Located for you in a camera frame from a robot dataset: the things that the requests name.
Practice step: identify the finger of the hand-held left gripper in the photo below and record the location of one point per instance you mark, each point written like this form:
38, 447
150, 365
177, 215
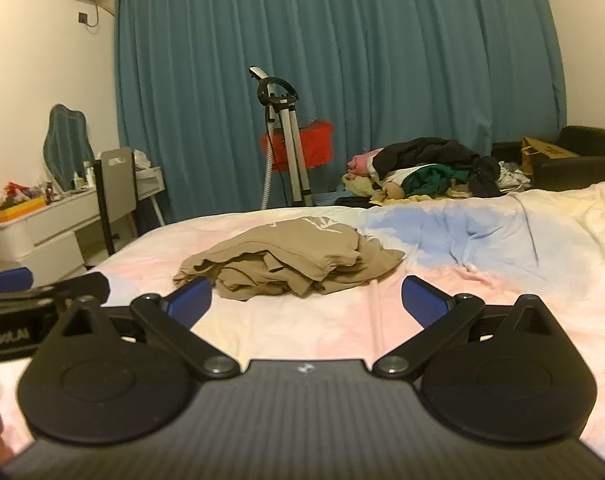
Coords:
7, 280

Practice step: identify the teal curtain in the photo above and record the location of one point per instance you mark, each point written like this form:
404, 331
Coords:
382, 60

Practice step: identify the white side table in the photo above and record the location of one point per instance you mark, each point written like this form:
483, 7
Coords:
150, 182

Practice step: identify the black wall socket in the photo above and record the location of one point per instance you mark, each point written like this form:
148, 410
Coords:
85, 17

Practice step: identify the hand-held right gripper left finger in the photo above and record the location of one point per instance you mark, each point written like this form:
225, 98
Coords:
192, 297

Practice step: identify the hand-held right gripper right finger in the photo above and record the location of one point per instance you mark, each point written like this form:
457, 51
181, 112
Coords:
422, 300

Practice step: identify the wavy teal mirror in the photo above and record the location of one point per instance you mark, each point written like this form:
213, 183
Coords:
65, 145

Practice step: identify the garment steamer stand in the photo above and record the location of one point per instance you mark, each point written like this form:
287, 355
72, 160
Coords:
295, 150

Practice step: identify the white patterned cloth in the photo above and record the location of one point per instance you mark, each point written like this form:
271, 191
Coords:
512, 175

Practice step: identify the pastel tie-dye blanket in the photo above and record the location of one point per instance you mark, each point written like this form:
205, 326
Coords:
482, 240

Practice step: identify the green garment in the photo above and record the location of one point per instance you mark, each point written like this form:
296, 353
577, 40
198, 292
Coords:
430, 180

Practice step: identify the tan shirt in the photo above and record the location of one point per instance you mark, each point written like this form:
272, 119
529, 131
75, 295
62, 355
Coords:
282, 260

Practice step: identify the black garment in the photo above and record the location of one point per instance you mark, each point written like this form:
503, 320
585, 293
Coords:
432, 152

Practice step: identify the yellow box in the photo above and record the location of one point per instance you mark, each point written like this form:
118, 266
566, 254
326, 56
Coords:
17, 210

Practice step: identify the white dresser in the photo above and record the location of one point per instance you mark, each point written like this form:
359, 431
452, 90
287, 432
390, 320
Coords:
47, 225

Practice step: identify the red cloth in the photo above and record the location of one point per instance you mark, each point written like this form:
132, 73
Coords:
318, 145

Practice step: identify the brown paper bag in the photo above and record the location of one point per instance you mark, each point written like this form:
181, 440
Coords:
542, 152

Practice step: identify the grey chair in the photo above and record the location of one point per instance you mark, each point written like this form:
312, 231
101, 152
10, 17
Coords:
117, 185

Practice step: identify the pink garment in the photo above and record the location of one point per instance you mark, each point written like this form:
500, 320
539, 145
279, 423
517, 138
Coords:
362, 162

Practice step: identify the black sofa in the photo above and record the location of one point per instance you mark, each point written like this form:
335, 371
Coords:
582, 160

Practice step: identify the pale yellow cloth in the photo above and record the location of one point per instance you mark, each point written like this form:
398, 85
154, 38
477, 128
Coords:
362, 187

